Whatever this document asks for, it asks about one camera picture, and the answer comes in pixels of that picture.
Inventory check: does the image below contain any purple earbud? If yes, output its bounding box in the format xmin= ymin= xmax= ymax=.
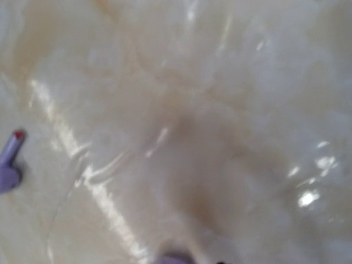
xmin=154 ymin=249 xmax=195 ymax=264
xmin=1 ymin=129 xmax=26 ymax=195

